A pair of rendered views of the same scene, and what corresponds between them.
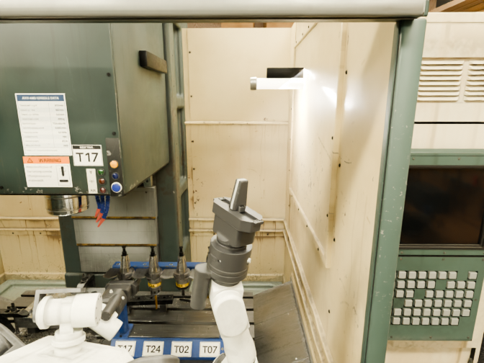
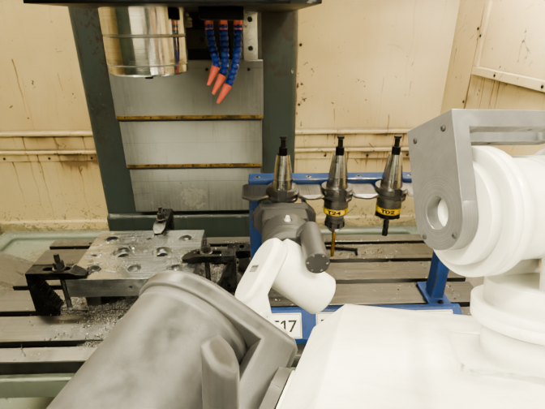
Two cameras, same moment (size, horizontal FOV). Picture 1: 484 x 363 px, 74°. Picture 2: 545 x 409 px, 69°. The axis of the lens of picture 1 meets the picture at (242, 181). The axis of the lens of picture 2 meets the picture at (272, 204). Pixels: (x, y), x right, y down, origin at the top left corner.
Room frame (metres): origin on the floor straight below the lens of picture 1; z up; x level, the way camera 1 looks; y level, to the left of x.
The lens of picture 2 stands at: (0.42, 0.51, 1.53)
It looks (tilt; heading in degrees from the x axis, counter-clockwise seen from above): 25 degrees down; 357
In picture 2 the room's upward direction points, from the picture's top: straight up
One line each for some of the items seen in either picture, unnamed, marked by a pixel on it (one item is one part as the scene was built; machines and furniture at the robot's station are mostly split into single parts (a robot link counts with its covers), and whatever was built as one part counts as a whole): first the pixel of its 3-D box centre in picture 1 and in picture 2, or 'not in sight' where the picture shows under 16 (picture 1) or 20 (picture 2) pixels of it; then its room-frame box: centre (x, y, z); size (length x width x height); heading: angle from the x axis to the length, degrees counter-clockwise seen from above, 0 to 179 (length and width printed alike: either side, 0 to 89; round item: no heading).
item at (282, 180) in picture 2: (124, 263); (282, 170); (1.15, 0.45, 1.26); 0.04 x 0.04 x 0.07
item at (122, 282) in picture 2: (65, 306); (143, 260); (1.30, 0.80, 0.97); 0.29 x 0.23 x 0.05; 89
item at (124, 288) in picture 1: (117, 294); (285, 229); (1.05, 0.45, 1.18); 0.13 x 0.12 x 0.10; 89
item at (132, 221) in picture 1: (116, 230); (193, 140); (1.73, 0.71, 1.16); 0.48 x 0.05 x 0.51; 89
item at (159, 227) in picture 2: (86, 286); (163, 229); (1.45, 0.78, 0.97); 0.13 x 0.03 x 0.15; 179
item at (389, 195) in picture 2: (182, 274); (390, 191); (1.15, 0.23, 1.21); 0.06 x 0.06 x 0.03
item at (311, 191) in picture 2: (140, 274); (310, 191); (1.15, 0.40, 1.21); 0.07 x 0.05 x 0.01; 179
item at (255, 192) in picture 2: (111, 274); (255, 192); (1.15, 0.51, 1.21); 0.07 x 0.05 x 0.01; 179
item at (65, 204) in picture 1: (66, 196); (146, 40); (1.28, 0.72, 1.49); 0.16 x 0.16 x 0.12
